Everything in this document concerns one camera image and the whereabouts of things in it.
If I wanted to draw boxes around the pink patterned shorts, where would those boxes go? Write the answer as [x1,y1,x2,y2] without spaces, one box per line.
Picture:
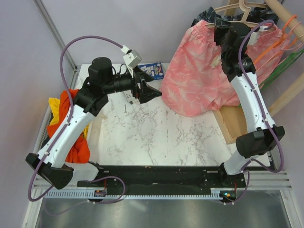
[161,20,283,116]

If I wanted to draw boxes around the blue booklet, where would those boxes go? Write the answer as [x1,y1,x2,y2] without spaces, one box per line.
[139,62,165,80]

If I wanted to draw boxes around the green plastic hanger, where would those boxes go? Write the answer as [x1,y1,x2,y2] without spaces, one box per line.
[259,49,304,90]

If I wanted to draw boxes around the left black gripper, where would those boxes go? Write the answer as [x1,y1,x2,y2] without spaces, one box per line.
[103,66,162,104]

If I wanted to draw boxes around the wooden hanger rack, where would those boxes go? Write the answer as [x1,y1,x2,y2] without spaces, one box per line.
[213,0,304,144]

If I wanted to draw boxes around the aluminium frame post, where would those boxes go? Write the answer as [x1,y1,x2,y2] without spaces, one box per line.
[33,0,77,72]

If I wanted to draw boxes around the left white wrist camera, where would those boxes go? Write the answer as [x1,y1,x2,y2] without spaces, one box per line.
[121,45,142,70]

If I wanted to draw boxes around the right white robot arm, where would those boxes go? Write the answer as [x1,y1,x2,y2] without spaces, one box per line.
[214,19,285,187]

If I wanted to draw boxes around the orange garment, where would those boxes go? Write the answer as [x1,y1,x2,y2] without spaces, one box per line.
[47,90,91,163]

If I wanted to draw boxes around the beige plastic hanger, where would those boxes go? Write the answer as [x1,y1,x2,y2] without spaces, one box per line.
[206,9,258,29]

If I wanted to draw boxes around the orange plastic hanger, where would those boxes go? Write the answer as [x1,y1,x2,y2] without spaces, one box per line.
[254,15,300,64]

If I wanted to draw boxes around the dark leaf-print shorts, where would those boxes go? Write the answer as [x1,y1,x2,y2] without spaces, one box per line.
[191,7,279,27]

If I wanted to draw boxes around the pink wire hanger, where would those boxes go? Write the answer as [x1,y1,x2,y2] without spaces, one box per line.
[257,22,302,70]

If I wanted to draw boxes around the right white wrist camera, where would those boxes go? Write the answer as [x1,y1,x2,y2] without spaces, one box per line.
[248,26,267,46]

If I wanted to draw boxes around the white slotted cable duct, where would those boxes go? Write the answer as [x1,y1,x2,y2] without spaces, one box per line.
[44,188,224,200]

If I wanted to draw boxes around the grey book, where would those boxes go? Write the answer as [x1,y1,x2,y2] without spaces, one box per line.
[123,91,137,104]

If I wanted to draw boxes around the yellow garment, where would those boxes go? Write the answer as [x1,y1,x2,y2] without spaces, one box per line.
[48,98,89,138]

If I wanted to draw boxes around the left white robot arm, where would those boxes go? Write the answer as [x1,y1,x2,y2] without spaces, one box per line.
[26,57,162,190]

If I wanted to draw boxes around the beige hanger under dark shorts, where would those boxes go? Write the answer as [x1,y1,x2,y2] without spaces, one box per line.
[214,0,268,12]

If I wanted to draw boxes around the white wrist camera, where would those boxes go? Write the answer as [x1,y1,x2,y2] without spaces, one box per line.
[248,26,267,46]
[121,45,142,70]

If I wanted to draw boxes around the white laundry basket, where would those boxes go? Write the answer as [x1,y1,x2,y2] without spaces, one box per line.
[33,105,95,153]

